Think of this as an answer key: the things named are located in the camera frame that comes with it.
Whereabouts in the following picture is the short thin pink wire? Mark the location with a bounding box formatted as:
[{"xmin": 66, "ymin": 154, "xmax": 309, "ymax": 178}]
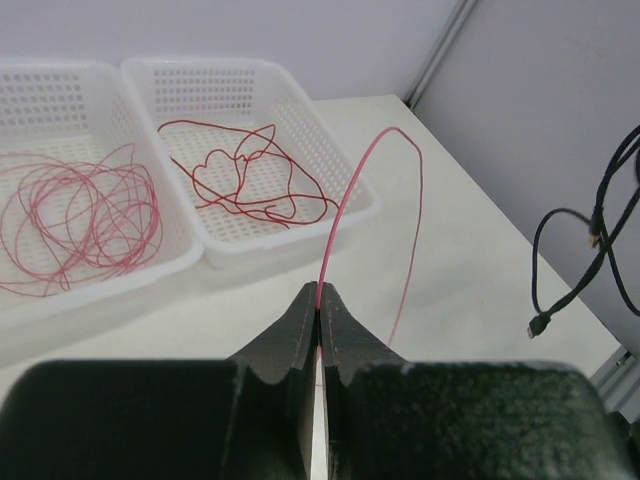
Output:
[{"xmin": 314, "ymin": 127, "xmax": 424, "ymax": 346}]

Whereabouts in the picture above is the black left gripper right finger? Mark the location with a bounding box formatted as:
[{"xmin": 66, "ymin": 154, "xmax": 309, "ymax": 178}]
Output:
[{"xmin": 318, "ymin": 283, "xmax": 639, "ymax": 479}]

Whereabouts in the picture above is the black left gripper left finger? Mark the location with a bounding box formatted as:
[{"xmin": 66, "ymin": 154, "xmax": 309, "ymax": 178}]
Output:
[{"xmin": 1, "ymin": 283, "xmax": 318, "ymax": 479}]

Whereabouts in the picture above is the white perforated basket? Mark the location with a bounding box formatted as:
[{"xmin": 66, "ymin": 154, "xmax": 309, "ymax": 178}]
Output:
[
  {"xmin": 0, "ymin": 57, "xmax": 205, "ymax": 369},
  {"xmin": 120, "ymin": 57, "xmax": 380, "ymax": 273}
]

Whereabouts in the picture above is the round black usb cable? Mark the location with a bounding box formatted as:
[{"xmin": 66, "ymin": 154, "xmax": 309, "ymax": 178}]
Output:
[{"xmin": 524, "ymin": 124, "xmax": 640, "ymax": 340}]

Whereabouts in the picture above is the aluminium frame rail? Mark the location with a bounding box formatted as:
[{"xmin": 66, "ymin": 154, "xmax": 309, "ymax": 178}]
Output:
[{"xmin": 590, "ymin": 347, "xmax": 640, "ymax": 422}]

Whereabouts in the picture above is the thick red wire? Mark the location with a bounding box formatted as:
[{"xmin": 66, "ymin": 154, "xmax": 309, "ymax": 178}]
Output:
[{"xmin": 157, "ymin": 119, "xmax": 341, "ymax": 230}]

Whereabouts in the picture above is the middle white perforated basket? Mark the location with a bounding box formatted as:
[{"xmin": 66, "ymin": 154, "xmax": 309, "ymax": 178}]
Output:
[{"xmin": 0, "ymin": 57, "xmax": 205, "ymax": 369}]

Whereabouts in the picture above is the right white perforated basket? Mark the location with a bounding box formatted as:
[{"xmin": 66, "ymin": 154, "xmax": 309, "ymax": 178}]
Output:
[{"xmin": 120, "ymin": 57, "xmax": 380, "ymax": 273}]

